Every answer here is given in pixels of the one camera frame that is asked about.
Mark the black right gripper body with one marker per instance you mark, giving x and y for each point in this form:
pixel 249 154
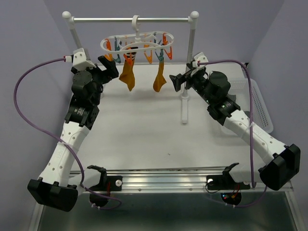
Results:
pixel 198 83

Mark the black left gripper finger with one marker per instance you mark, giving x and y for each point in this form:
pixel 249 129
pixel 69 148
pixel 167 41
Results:
pixel 112 70
pixel 106 63

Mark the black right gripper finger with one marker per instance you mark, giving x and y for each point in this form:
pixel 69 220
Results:
pixel 190 73
pixel 177 81

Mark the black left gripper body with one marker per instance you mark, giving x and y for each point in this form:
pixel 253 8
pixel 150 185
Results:
pixel 99 77

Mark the orange brown sock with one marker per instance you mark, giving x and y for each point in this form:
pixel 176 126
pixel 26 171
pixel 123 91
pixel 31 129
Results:
pixel 127 75

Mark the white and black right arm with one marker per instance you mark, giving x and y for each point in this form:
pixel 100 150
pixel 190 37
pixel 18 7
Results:
pixel 281 162

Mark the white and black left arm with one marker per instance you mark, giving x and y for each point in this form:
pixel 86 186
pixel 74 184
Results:
pixel 64 178

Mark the white clip hanger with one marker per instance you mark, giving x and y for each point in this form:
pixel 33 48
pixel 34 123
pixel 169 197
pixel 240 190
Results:
pixel 138 41

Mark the orange clothes peg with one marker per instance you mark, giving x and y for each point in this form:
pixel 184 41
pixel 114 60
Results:
pixel 108 56
pixel 168 51

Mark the white plastic basket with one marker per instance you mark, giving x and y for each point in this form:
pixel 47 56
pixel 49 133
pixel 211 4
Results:
pixel 239 92

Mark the orange clothes peg right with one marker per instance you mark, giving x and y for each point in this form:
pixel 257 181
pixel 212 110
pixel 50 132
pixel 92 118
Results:
pixel 168 51

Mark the teal clothes peg right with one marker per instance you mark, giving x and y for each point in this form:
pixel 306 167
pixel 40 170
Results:
pixel 160 56

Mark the yellow clothes peg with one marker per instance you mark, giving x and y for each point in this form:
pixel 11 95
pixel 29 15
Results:
pixel 149 57

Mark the white clothes rack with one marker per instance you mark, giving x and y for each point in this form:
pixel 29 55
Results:
pixel 192 20

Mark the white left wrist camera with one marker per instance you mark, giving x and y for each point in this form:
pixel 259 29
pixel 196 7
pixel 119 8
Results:
pixel 80 60

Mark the aluminium mounting rail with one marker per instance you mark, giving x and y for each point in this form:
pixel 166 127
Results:
pixel 176 199

